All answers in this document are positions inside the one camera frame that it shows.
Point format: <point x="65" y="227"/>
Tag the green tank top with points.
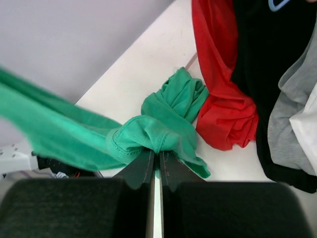
<point x="58" y="129"/>

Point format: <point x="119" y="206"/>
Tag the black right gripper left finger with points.
<point x="115" y="207"/>

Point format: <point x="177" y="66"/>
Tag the grey tank top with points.
<point x="284" y="136"/>

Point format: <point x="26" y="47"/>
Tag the black tank top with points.
<point x="268" y="44"/>

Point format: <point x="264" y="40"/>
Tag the blue hanger under grey top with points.
<point x="274" y="7"/>

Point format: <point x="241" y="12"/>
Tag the white tank top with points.
<point x="304" y="125"/>

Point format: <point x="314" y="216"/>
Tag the red tank top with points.
<point x="228" y="117"/>

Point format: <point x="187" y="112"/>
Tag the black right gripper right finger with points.
<point x="195" y="208"/>

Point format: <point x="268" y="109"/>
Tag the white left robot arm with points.
<point x="17" y="157"/>

